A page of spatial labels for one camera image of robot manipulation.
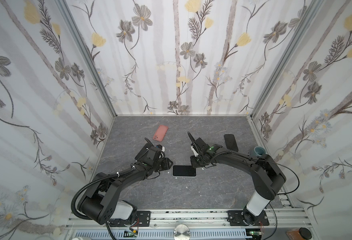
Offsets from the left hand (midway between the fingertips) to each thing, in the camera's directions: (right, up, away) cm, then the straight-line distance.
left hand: (169, 159), depth 89 cm
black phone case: (+43, +9, +15) cm, 46 cm away
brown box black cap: (+58, -27, -26) cm, 69 cm away
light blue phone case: (+9, -7, +1) cm, 12 cm away
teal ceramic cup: (+59, +4, +7) cm, 59 cm away
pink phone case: (-8, +16, +22) cm, 29 cm away
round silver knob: (+7, -23, -31) cm, 39 cm away
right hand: (+12, 0, -1) cm, 12 cm away
